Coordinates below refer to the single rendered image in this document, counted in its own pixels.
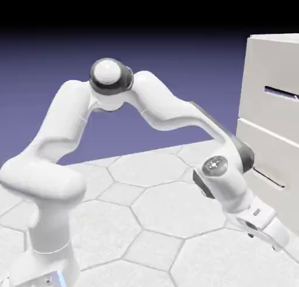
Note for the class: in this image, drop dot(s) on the white drawer front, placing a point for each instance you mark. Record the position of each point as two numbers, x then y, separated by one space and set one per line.
268 67
271 151

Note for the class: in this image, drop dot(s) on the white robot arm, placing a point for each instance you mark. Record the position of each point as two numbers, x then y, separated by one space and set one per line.
149 97

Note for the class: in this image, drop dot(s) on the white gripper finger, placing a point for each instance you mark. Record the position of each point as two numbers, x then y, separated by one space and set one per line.
255 234
278 233

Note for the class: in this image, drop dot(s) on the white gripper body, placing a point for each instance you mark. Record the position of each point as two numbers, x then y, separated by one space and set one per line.
253 211

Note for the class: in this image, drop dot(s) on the white cabinet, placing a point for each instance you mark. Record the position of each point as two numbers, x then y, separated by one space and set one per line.
275 38

